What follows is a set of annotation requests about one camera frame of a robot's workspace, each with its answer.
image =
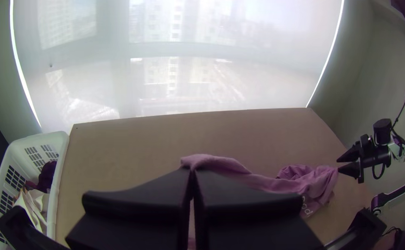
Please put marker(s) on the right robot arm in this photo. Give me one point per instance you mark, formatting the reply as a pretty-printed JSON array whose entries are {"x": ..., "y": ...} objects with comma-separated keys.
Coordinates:
[{"x": 397, "y": 152}]

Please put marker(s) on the dark garment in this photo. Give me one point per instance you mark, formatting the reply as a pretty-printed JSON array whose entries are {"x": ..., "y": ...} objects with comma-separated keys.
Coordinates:
[{"x": 46, "y": 175}]

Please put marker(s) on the pink t-shirt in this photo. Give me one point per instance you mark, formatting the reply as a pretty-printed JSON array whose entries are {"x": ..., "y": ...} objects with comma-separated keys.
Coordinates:
[{"x": 303, "y": 180}]

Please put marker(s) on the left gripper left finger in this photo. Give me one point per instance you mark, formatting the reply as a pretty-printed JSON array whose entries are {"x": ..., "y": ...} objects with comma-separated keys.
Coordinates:
[{"x": 143, "y": 205}]

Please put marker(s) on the white translucent window blind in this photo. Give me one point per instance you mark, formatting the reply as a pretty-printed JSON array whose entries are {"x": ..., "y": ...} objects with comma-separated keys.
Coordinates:
[{"x": 174, "y": 59}]

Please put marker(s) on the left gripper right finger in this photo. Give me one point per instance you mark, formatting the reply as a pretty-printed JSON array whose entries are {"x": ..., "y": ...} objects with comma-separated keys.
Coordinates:
[{"x": 247, "y": 211}]

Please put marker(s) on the white laundry basket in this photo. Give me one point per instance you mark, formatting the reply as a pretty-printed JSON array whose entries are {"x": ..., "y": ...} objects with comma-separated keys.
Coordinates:
[{"x": 18, "y": 156}]

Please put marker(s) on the white garment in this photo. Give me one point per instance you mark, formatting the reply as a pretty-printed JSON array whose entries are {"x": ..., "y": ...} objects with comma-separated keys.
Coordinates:
[{"x": 32, "y": 205}]

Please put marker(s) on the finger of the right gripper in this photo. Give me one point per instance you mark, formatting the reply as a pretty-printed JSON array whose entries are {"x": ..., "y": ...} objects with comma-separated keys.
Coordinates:
[
  {"x": 351, "y": 170},
  {"x": 350, "y": 155}
]

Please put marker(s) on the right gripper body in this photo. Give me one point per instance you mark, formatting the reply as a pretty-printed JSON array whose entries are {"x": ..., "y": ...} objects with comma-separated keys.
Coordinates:
[{"x": 374, "y": 158}]

